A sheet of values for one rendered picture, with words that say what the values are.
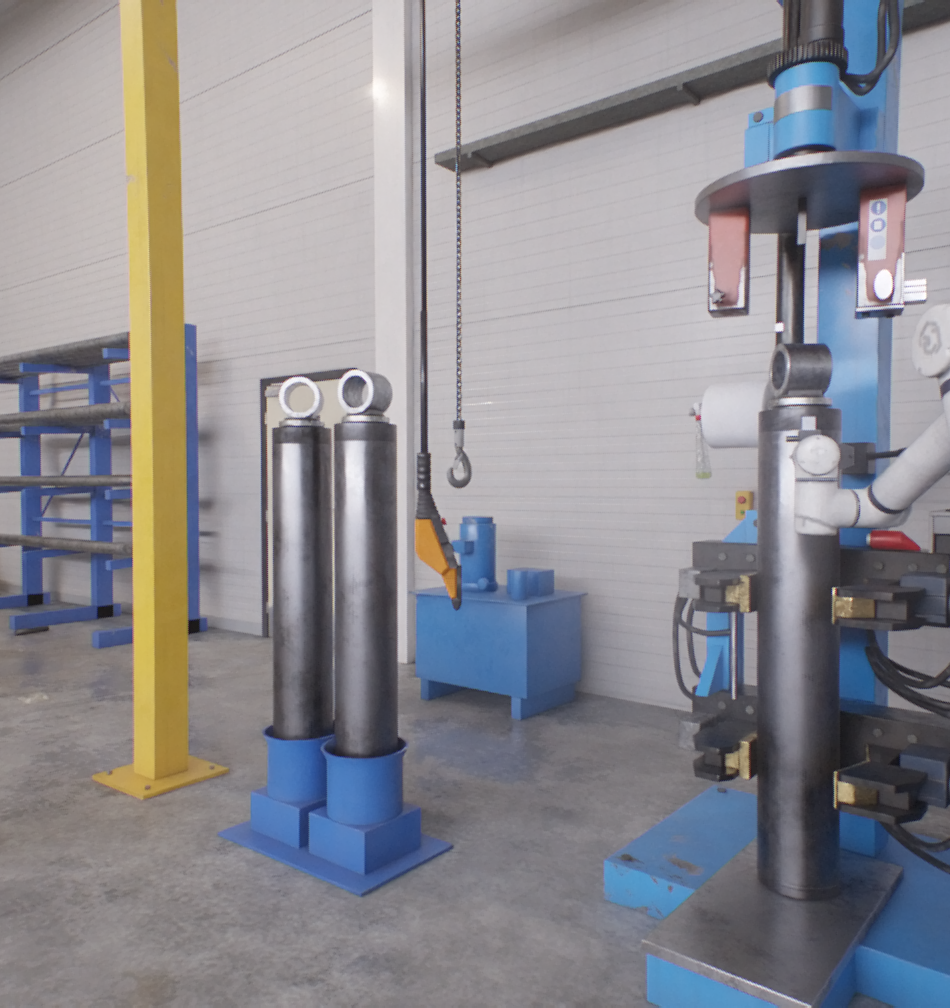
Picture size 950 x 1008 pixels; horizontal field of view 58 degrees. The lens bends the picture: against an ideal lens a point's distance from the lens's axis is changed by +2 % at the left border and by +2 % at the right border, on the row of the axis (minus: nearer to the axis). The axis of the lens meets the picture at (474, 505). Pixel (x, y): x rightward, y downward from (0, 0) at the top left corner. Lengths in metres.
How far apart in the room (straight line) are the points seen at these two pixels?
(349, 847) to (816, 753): 1.48
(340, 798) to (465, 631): 2.01
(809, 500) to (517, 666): 2.86
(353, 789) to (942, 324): 2.19
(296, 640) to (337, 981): 1.13
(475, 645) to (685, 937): 2.67
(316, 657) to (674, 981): 1.54
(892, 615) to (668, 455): 2.67
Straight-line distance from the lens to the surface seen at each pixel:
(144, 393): 3.88
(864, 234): 2.58
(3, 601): 9.96
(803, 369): 2.49
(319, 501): 3.07
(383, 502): 2.83
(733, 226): 2.61
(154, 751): 3.98
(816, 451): 1.98
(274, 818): 3.29
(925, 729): 2.72
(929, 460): 1.90
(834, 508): 2.01
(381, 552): 2.83
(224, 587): 7.75
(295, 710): 3.16
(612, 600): 5.10
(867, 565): 2.68
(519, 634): 4.58
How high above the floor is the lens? 1.27
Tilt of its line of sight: 2 degrees down
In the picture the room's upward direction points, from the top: straight up
